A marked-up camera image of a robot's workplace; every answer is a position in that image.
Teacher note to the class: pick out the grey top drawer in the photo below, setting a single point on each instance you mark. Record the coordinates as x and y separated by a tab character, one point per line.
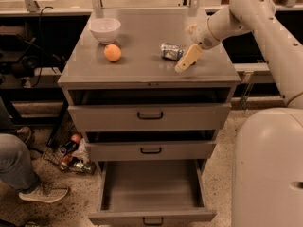
179	109

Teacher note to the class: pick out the person leg in jeans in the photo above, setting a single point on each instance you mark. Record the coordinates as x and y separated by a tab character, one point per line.
16	168

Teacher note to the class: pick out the grey bottom drawer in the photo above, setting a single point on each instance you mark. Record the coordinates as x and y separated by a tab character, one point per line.
151	193

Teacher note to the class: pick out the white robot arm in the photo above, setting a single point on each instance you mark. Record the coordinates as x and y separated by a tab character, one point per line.
267	174

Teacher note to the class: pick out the grey middle drawer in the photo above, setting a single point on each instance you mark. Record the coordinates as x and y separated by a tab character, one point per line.
150	145

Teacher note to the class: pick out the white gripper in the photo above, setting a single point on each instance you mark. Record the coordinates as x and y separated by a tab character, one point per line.
203	35

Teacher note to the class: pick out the wire basket with items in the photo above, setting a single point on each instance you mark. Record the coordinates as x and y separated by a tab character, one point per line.
71	156

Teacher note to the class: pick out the grey drawer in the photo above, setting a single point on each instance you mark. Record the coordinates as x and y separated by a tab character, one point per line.
179	109
150	145
151	193

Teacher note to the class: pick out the beige sneaker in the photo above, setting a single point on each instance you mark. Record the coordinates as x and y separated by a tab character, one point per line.
46	193

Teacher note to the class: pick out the grey drawer cabinet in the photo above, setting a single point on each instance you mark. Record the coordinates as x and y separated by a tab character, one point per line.
141	65

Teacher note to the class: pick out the white ceramic bowl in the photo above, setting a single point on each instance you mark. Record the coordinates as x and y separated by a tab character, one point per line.
105	30

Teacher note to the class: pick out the orange fruit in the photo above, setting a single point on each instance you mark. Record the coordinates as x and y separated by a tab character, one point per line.
112	52

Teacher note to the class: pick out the silver redbull can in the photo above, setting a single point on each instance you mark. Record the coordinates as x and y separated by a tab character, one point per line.
172	52

